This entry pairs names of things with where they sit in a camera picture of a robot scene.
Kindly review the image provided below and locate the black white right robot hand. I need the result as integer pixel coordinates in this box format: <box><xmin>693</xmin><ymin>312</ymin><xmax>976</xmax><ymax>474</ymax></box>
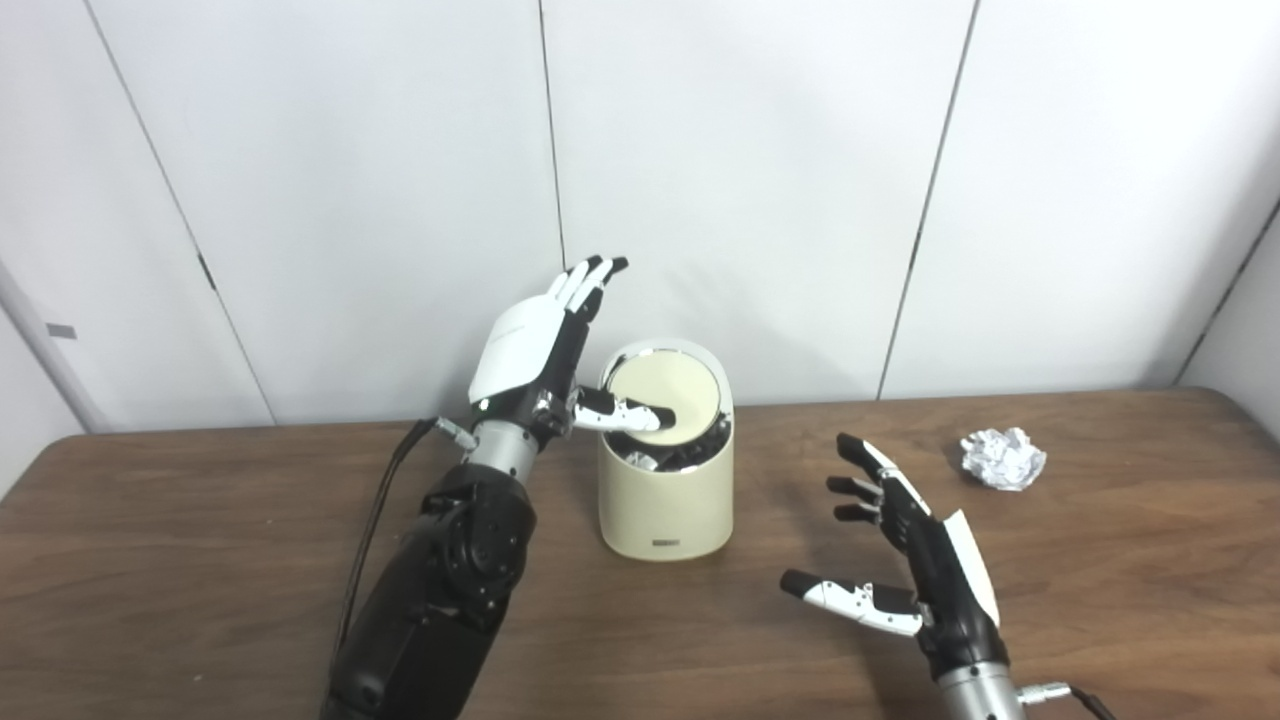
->
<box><xmin>780</xmin><ymin>433</ymin><xmax>1009</xmax><ymax>681</ymax></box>

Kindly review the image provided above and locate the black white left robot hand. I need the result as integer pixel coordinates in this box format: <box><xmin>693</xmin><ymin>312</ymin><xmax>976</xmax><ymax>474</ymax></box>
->
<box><xmin>468</xmin><ymin>256</ymin><xmax>677</xmax><ymax>451</ymax></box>

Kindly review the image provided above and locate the white paper ball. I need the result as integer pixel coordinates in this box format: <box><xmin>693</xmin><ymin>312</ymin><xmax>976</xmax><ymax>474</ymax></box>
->
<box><xmin>960</xmin><ymin>427</ymin><xmax>1048</xmax><ymax>492</ymax></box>

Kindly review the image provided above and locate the cream round bin lid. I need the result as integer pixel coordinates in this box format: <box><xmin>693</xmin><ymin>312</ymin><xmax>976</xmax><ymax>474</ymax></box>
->
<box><xmin>607</xmin><ymin>350</ymin><xmax>721</xmax><ymax>443</ymax></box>

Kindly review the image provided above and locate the cream-colored round bin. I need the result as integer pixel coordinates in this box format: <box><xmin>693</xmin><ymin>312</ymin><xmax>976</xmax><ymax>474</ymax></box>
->
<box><xmin>597</xmin><ymin>340</ymin><xmax>735</xmax><ymax>562</ymax></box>

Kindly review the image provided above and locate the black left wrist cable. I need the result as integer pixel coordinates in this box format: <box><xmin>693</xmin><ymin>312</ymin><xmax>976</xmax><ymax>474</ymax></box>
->
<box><xmin>335</xmin><ymin>417</ymin><xmax>479</xmax><ymax>651</ymax></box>

